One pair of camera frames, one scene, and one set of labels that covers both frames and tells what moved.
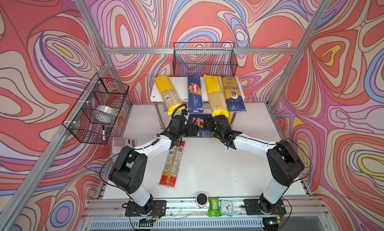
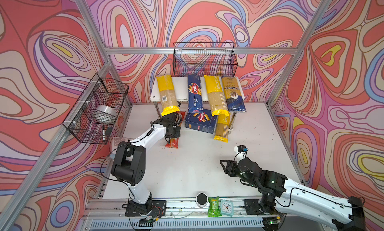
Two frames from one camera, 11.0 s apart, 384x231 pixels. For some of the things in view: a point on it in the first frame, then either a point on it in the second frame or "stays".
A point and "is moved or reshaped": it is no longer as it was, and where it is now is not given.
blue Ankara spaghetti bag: x=234 y=99 stays
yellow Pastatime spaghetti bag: x=217 y=102 stays
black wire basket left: x=96 y=111 stays
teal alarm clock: x=227 y=208 stays
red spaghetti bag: x=169 y=175 is moved or reshaped
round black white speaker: x=202 y=199 stays
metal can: x=105 y=114 stays
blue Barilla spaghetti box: x=195 y=98 stays
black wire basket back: x=204 y=59 stays
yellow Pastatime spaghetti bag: x=220 y=110 is moved or reshaped
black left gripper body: x=189 y=132 → x=175 y=132
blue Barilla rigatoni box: x=199 y=119 is moved or reshaped
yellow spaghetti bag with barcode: x=170 y=95 is moved or reshaped
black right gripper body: x=211 y=127 → x=250 y=181
